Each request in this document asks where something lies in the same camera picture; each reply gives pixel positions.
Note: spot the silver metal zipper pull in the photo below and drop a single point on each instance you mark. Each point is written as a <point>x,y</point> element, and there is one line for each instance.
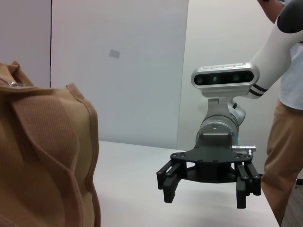
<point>13,84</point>

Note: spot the grey rectangular wall sticker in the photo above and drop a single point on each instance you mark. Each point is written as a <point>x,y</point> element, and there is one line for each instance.
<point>115,53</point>

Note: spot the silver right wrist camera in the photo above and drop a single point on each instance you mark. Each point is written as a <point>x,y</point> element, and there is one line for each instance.
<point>225,79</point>

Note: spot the khaki canvas food bag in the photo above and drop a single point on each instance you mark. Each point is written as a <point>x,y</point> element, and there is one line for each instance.
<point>42,153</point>

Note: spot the person in blue shirt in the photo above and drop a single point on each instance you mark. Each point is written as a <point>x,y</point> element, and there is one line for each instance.
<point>279,142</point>

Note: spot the bare person forearm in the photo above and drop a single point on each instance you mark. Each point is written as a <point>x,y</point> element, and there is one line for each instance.
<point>270,9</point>

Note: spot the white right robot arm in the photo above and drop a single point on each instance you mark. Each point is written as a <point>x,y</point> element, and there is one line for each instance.
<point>272,54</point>

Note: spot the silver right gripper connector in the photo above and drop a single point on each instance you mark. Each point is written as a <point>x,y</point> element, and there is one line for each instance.
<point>243,148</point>

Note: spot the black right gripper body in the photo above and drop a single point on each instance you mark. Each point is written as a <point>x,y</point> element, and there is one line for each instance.
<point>210,170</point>

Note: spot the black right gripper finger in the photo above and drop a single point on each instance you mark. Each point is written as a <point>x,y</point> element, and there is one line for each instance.
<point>243,184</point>
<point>170,182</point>

